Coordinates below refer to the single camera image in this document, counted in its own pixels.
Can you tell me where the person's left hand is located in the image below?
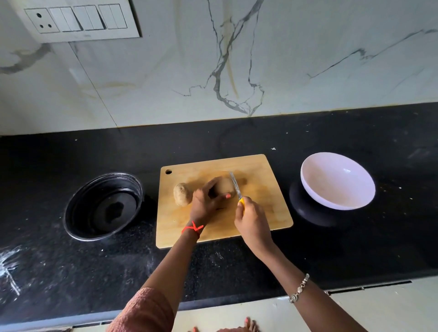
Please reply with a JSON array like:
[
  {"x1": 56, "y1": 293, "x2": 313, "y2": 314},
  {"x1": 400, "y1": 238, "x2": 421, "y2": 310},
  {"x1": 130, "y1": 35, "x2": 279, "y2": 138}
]
[{"x1": 189, "y1": 176, "x2": 232, "y2": 231}]

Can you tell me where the person's right hand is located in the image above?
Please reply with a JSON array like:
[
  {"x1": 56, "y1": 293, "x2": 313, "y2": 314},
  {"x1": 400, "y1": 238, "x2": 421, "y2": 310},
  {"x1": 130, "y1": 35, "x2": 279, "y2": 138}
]
[{"x1": 234, "y1": 197, "x2": 275, "y2": 252}]

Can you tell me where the brown potato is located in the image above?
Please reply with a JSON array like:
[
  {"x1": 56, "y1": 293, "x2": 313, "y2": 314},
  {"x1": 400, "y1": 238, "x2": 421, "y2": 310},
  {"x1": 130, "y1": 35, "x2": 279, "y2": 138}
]
[
  {"x1": 205, "y1": 176, "x2": 237, "y2": 201},
  {"x1": 173, "y1": 182, "x2": 194, "y2": 207}
]

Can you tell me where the yellow handled kitchen knife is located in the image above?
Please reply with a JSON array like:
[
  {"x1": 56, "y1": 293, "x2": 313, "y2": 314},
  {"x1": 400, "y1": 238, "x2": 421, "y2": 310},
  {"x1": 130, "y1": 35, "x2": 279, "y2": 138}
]
[{"x1": 229, "y1": 171, "x2": 246, "y2": 208}]

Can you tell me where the person's right forearm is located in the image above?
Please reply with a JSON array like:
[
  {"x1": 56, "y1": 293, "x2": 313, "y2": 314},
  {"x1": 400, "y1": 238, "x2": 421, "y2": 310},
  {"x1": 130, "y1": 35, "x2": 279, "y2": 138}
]
[{"x1": 245, "y1": 237, "x2": 369, "y2": 332}]

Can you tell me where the person's left forearm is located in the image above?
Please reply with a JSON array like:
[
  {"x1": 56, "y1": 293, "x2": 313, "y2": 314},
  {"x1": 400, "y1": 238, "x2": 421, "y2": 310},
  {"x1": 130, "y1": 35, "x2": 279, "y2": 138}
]
[{"x1": 142, "y1": 226, "x2": 203, "y2": 322}]

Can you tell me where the wooden cutting board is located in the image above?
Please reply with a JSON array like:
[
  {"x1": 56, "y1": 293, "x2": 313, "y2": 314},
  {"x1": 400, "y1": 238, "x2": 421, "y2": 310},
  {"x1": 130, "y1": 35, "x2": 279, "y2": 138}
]
[{"x1": 156, "y1": 154, "x2": 294, "y2": 249}]

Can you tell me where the red thread wristband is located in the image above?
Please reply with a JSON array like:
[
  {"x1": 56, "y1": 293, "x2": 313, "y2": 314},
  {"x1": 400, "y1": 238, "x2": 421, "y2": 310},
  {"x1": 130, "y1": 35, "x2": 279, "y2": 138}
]
[{"x1": 181, "y1": 220, "x2": 205, "y2": 237}]

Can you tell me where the white bowl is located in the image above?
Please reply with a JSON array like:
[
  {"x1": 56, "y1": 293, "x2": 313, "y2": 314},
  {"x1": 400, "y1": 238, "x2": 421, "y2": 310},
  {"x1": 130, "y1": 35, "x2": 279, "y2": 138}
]
[{"x1": 300, "y1": 152, "x2": 376, "y2": 211}]

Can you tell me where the person's right foot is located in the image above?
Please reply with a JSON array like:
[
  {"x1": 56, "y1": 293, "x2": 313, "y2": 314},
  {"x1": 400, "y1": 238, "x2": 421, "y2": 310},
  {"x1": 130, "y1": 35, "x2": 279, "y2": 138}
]
[{"x1": 216, "y1": 317, "x2": 261, "y2": 332}]

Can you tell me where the black bowl with steel rim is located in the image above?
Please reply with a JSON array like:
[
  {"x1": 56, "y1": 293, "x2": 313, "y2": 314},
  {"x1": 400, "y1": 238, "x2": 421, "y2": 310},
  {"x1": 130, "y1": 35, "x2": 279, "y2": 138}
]
[{"x1": 63, "y1": 172, "x2": 144, "y2": 242}]

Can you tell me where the pink sleeve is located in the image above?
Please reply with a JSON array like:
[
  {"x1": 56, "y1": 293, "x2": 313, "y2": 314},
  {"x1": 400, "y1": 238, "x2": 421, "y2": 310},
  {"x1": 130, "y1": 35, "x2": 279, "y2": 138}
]
[{"x1": 106, "y1": 287, "x2": 175, "y2": 332}]

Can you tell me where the white cabinet front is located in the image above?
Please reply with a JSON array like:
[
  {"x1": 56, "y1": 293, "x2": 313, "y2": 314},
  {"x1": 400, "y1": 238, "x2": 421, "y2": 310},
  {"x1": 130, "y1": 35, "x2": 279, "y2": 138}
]
[{"x1": 71, "y1": 276, "x2": 438, "y2": 332}]

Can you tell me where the silver bracelet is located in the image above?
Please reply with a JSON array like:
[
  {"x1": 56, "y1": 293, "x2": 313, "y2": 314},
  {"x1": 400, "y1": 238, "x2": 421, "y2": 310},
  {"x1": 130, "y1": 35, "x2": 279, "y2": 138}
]
[{"x1": 288, "y1": 273, "x2": 310, "y2": 304}]

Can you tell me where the white wall switch panel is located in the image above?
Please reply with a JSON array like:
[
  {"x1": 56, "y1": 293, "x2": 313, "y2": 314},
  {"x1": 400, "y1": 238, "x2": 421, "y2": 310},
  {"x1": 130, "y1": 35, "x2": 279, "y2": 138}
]
[{"x1": 8, "y1": 0, "x2": 141, "y2": 44}]

